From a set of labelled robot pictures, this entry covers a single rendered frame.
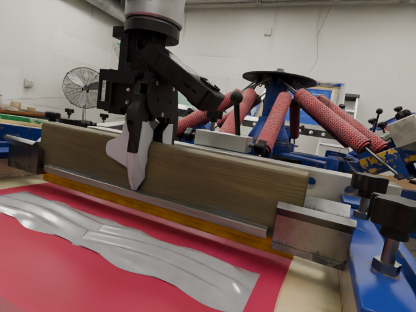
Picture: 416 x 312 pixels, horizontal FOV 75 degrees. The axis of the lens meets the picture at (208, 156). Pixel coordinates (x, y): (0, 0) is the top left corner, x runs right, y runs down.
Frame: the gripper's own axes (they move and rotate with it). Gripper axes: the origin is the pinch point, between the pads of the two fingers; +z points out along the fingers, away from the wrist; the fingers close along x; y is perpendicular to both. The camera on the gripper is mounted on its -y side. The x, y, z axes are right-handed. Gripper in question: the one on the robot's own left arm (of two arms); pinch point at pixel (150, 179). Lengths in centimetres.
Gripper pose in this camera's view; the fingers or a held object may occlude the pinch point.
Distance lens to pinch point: 38.5
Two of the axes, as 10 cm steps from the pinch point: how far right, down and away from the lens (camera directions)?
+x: -3.9, 0.6, -9.2
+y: -9.1, -1.7, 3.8
